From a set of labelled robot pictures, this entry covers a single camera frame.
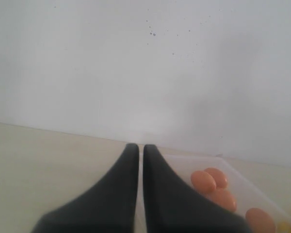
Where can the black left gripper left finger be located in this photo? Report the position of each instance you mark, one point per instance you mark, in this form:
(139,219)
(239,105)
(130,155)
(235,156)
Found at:
(107,207)

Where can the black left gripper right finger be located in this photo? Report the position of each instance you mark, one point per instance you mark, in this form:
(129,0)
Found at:
(171,206)

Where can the brown egg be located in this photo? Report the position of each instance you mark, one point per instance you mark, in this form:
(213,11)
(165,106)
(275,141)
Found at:
(203,182)
(224,199)
(260,221)
(219,177)

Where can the clear plastic storage box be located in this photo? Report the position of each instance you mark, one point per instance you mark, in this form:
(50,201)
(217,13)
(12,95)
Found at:
(246,194)

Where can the yellow plastic egg tray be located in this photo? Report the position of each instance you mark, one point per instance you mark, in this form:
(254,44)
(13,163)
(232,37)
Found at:
(283,227)

